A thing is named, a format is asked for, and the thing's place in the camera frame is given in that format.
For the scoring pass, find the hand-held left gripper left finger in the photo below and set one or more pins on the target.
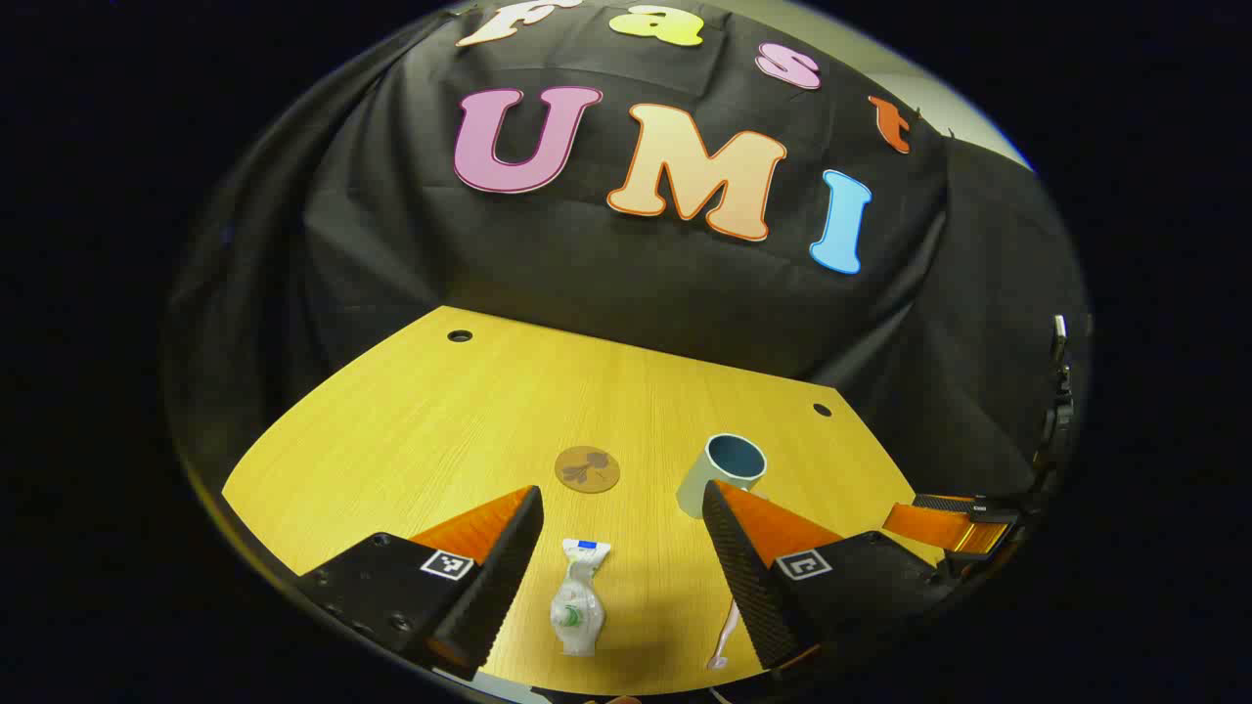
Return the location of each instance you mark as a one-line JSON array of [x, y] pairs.
[[499, 572]]

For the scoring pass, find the wooden desktop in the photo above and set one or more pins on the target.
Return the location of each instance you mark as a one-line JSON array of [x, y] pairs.
[[440, 440]]

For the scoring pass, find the pink toothbrush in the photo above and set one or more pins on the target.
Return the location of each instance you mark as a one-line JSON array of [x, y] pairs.
[[723, 645]]

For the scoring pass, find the white toothpaste tube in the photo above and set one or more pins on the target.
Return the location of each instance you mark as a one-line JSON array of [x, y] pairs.
[[577, 606]]

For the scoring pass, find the black backdrop cloth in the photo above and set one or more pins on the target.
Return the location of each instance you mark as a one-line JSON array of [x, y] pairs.
[[587, 264]]

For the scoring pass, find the pale green cup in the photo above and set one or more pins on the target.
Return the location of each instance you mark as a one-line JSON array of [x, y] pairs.
[[699, 481]]

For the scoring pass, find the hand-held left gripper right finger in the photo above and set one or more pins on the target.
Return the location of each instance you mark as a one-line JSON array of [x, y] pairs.
[[743, 577]]

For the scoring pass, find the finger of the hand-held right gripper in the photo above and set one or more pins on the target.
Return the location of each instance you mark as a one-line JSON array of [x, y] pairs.
[[939, 528]]

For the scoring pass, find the round brown coaster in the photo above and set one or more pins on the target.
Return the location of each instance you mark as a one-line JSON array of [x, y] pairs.
[[587, 469]]

